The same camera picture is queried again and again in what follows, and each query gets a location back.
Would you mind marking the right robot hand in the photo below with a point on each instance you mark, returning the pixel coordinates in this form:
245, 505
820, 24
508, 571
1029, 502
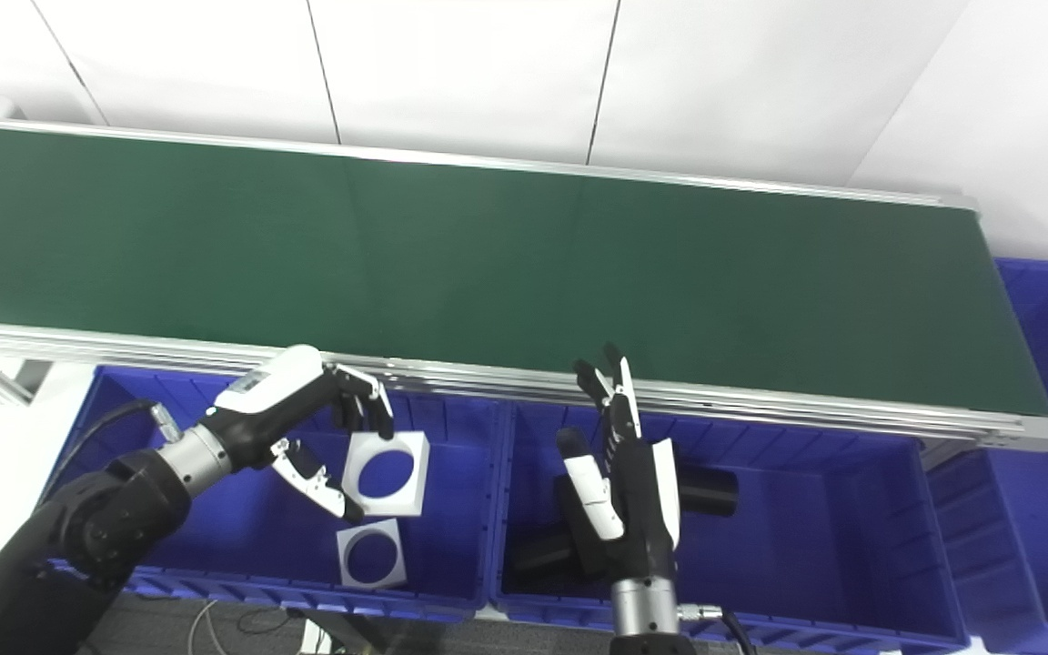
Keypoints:
638, 509

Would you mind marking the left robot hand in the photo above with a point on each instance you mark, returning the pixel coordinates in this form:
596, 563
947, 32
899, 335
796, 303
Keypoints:
269, 400

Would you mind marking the white square part round hole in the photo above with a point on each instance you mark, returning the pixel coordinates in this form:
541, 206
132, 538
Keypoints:
415, 482
349, 573

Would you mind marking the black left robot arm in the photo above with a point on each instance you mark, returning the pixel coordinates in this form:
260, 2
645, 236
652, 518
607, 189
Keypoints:
96, 518

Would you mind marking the black angled part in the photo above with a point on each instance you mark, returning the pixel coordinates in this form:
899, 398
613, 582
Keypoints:
533, 555

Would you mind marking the green conveyor belt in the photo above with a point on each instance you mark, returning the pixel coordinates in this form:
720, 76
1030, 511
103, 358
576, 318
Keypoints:
488, 273
124, 346

